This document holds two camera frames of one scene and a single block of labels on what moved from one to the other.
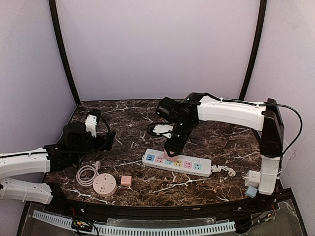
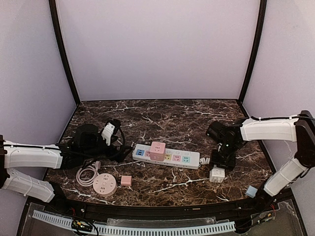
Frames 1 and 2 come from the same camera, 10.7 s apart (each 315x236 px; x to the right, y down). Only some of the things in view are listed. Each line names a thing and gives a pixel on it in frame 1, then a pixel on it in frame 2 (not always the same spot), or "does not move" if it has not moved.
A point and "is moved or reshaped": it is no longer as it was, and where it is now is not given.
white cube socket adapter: (252, 178) → (216, 174)
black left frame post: (55, 22) does not move
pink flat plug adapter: (126, 180) does not move
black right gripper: (173, 145) → (222, 162)
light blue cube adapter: (251, 191) does not move
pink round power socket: (104, 184) does not move
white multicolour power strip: (194, 164) is moved or reshaped
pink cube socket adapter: (166, 157) → (157, 152)
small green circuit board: (81, 225) does not move
